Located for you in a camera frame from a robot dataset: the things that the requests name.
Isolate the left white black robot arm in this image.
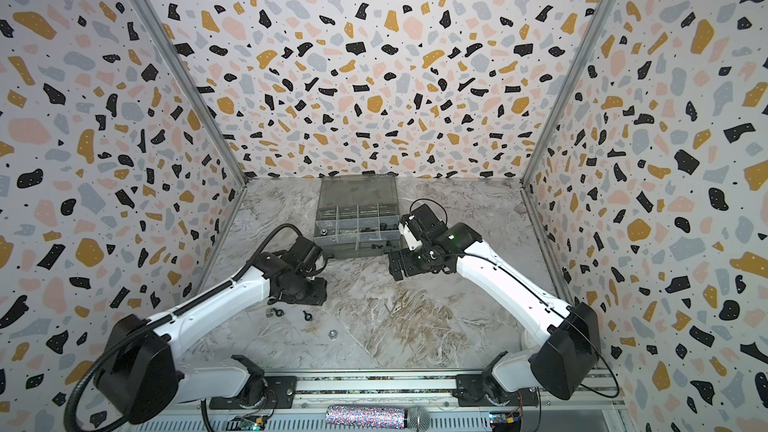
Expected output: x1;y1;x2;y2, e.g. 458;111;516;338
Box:
94;237;327;424

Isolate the left corner aluminium post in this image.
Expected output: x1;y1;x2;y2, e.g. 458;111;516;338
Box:
129;0;247;187

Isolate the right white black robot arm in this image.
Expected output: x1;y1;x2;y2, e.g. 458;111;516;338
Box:
388;205;601;405

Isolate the corner aluminium post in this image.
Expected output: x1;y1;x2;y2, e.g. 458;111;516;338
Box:
129;0;247;187
521;0;615;189

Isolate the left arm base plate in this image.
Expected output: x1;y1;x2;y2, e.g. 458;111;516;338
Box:
207;376;298;412

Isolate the clear plastic compartment organizer box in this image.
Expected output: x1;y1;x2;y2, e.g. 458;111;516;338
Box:
314;174;401;260

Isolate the glitter handheld microphone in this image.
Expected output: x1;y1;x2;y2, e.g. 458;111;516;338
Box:
325;405;431;431

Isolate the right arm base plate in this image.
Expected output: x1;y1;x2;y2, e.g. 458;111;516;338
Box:
452;374;539;408

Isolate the aluminium front rail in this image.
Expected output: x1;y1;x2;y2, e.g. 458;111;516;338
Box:
113;368;628;432

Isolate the right corner aluminium post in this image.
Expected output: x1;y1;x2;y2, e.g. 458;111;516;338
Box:
521;0;615;189

